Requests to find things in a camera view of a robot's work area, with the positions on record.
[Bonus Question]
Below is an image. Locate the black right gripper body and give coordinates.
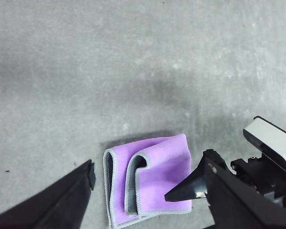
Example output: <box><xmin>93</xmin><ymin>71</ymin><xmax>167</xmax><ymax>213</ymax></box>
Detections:
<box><xmin>230</xmin><ymin>152</ymin><xmax>286</xmax><ymax>208</ymax></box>

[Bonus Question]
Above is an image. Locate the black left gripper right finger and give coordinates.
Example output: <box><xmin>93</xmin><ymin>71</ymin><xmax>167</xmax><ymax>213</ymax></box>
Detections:
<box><xmin>203</xmin><ymin>148</ymin><xmax>286</xmax><ymax>229</ymax></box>

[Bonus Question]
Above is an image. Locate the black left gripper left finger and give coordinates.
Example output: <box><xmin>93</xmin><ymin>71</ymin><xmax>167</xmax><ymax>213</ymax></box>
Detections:
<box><xmin>0</xmin><ymin>159</ymin><xmax>96</xmax><ymax>229</ymax></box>

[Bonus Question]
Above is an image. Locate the purple towel with grey hem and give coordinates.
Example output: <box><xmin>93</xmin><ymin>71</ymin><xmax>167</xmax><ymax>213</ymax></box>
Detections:
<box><xmin>102</xmin><ymin>133</ymin><xmax>193</xmax><ymax>228</ymax></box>

